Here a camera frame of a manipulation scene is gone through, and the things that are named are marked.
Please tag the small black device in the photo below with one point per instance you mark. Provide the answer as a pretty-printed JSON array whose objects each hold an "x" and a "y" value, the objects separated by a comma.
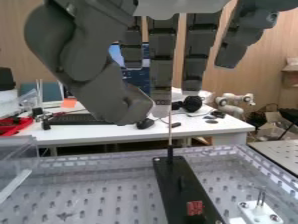
[{"x": 45, "y": 125}]

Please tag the long white desk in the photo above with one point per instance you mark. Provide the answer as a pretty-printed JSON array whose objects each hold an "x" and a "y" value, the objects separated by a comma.
[{"x": 110, "y": 134}]

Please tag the clear box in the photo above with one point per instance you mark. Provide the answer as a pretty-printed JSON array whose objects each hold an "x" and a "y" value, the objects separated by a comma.
[{"x": 88, "y": 160}]

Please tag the computer screen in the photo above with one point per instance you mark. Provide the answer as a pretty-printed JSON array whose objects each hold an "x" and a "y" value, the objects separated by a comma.
[{"x": 145, "y": 80}]

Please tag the round black object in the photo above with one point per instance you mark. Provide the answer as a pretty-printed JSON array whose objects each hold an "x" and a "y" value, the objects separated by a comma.
[{"x": 193, "y": 104}]

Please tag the black keyboard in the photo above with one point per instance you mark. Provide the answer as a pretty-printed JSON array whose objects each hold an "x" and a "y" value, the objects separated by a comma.
[{"x": 73, "y": 119}]

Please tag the black plate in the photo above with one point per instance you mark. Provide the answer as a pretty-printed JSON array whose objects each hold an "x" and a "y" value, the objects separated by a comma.
[{"x": 186, "y": 193}]

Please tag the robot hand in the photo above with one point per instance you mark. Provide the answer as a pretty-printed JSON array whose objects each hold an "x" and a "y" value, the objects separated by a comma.
[{"x": 88, "y": 56}]

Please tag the red tray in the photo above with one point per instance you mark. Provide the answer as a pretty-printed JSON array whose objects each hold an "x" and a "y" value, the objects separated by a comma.
[{"x": 13, "y": 126}]

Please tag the black mouse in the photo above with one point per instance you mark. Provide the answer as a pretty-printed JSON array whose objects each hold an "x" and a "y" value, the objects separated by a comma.
[{"x": 145, "y": 123}]

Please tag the thin stick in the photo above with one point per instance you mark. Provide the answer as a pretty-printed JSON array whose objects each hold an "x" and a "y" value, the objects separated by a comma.
[{"x": 169, "y": 133}]

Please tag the small white jointed device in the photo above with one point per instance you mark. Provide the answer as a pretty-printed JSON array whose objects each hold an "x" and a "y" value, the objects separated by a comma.
[{"x": 233, "y": 101}]

